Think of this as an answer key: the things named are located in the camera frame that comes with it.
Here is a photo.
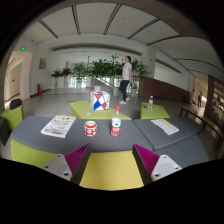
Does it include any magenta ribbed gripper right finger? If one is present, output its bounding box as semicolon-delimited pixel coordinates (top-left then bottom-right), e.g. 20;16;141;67
132;144;181;184

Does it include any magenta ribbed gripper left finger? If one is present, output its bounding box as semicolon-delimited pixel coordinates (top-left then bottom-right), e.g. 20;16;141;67
42;144;91;185

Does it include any clear water bottle red cap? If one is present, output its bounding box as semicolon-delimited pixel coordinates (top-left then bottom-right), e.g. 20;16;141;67
111;106;121;133

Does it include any distant clear water bottle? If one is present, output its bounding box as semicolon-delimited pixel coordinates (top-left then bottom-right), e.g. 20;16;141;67
148;96;154;110

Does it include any yellow seat in front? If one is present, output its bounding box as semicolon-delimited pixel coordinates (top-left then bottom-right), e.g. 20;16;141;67
80;151;143;191

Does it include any right grey sofa seat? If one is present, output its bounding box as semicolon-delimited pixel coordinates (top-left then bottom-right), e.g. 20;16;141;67
134;117;209;168

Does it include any magazine on left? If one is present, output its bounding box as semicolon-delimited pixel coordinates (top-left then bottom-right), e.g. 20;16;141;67
41;115;76;138

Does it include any red and white mug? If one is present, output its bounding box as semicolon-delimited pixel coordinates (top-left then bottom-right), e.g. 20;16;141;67
84;121;97;137

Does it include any yellow booklet on right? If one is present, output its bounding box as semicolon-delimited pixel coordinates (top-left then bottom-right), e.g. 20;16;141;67
152;119;179;135

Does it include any lime green right seat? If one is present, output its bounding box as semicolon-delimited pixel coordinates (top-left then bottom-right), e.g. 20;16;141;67
140;102;169;119

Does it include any lime green seat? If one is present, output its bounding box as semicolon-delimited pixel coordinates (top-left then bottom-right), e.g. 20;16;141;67
140;102;169;119
69;100;133;121

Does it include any grey modular sofa seat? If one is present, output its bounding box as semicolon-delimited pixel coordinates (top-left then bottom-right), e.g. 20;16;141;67
11;116;153;154

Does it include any lime green centre seat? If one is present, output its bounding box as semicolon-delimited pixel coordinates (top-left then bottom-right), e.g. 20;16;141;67
69;100;133;121

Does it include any white red blue patterned cube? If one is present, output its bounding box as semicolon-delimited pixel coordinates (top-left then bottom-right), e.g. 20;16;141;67
90;91;110;111

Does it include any long wooden bench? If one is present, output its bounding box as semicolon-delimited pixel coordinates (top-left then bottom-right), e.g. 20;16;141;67
179;106;224;140

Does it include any lime green chair left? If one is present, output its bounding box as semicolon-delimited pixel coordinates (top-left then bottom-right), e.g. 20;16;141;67
0;105;23;131

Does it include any black backpack on chair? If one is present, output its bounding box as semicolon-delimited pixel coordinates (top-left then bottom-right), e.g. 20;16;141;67
10;99;22;110

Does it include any red fire extinguisher box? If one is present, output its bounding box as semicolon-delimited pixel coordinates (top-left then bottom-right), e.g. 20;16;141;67
37;84;43;95

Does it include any distant person at right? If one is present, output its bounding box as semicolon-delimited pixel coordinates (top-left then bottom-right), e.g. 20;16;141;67
198;91;203;107

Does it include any person in white shirt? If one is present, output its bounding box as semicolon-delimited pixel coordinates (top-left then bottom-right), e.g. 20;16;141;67
120;56;133;104

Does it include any row of potted plants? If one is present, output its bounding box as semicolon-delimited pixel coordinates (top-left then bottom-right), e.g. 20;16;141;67
51;55;147;92

